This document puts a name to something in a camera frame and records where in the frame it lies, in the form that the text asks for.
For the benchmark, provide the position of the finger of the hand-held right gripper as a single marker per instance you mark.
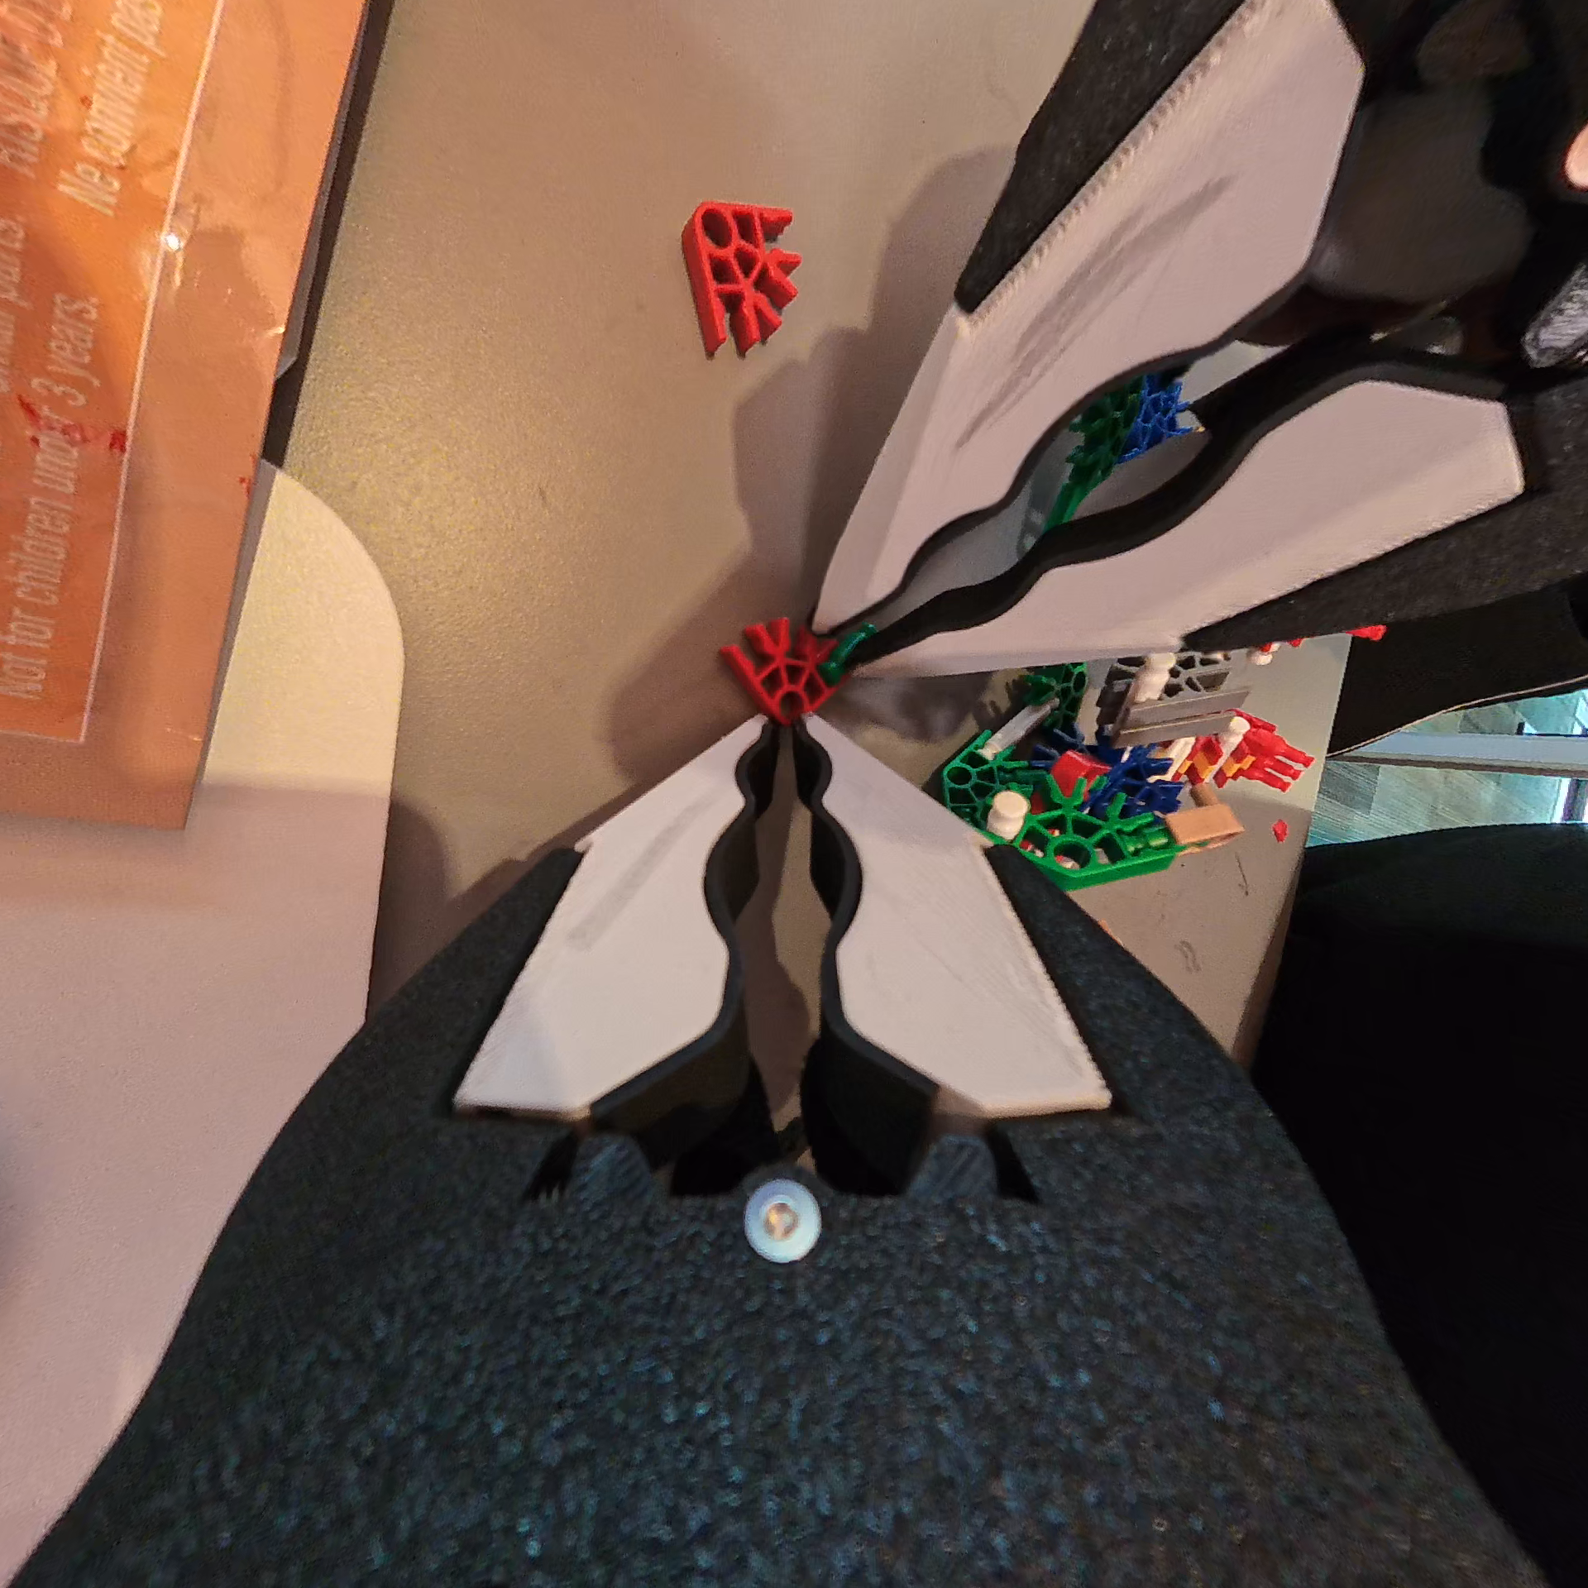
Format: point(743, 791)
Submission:
point(1117, 249)
point(1302, 522)

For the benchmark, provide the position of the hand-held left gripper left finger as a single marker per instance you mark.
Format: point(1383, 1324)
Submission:
point(596, 980)

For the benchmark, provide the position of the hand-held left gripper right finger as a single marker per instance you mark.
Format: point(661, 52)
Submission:
point(955, 980)

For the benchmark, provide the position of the multicolour construction toy model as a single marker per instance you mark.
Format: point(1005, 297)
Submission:
point(1092, 856)

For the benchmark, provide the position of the short green rod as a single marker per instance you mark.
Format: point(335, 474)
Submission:
point(847, 646)

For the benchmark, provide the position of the person's right hand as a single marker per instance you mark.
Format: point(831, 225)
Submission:
point(1579, 159)

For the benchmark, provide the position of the orange toy set package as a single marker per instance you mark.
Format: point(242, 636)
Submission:
point(149, 373)

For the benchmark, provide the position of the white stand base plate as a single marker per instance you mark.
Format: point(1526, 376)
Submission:
point(186, 993)

